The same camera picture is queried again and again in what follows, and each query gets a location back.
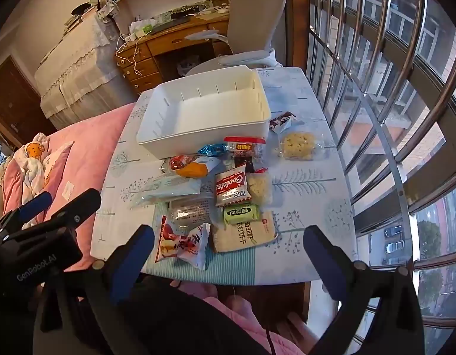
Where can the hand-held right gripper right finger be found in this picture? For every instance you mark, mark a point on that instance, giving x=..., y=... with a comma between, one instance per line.
x=326, y=266

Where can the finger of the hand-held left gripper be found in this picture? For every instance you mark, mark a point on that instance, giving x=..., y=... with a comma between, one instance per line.
x=78, y=207
x=35, y=205

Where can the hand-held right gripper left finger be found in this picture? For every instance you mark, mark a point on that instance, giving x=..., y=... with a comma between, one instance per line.
x=128, y=266

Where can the red white fruit-print packet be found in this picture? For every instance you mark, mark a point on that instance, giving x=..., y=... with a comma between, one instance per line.
x=176, y=246

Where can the clear grey snack packet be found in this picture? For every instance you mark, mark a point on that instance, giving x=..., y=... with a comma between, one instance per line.
x=191, y=212

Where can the pale blue clear packet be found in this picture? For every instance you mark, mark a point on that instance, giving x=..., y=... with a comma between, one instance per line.
x=165, y=188

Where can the beige cracker packet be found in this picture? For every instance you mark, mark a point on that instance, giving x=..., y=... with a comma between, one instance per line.
x=242, y=235

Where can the green snack packet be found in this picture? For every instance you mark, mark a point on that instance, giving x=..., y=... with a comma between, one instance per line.
x=241, y=214

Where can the clear rice puff packet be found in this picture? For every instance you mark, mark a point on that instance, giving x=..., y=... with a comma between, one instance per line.
x=260, y=188

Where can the red round snack packet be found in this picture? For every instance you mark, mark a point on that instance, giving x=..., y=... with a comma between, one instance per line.
x=178, y=162

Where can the orange white long packet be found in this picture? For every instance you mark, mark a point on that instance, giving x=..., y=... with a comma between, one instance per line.
x=193, y=170

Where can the white red-lettered cookie packet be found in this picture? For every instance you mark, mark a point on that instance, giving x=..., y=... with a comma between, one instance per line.
x=231, y=186

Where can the clear round cracker packet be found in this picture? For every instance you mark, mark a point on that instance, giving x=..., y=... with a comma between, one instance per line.
x=297, y=146

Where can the red-label dark snack packet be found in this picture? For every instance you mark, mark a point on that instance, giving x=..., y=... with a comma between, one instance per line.
x=246, y=148

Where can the blue snack packet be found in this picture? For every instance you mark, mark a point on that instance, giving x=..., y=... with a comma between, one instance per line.
x=212, y=150

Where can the dark chocolate snack packet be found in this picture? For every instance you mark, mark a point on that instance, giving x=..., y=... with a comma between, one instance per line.
x=281, y=121

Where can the white plastic bin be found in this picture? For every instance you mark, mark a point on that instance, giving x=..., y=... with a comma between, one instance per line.
x=213, y=118

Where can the cartoon printed cloth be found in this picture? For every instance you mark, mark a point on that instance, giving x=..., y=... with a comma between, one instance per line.
x=34, y=162

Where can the pink blanket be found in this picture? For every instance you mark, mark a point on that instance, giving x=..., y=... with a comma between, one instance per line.
x=84, y=155

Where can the person's dark clothing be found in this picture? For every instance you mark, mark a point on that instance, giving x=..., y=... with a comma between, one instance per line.
x=176, y=321

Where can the person's pink clothing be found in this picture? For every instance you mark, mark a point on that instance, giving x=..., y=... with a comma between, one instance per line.
x=242, y=310

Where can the wooden door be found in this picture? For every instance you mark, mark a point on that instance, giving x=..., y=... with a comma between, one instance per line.
x=10, y=96

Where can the white lace furniture cover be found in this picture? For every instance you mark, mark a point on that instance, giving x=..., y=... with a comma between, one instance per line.
x=80, y=66

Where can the wooden desk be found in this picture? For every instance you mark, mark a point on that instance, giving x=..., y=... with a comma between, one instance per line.
x=165, y=44

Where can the green white box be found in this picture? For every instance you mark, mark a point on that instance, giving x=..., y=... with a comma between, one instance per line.
x=145, y=29

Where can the white desk bookshelf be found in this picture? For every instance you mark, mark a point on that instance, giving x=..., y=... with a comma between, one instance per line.
x=157, y=3

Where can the metal window bars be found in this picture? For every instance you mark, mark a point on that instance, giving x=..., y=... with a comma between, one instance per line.
x=394, y=26

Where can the grey office chair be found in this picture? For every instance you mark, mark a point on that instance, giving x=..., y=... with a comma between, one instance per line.
x=250, y=18

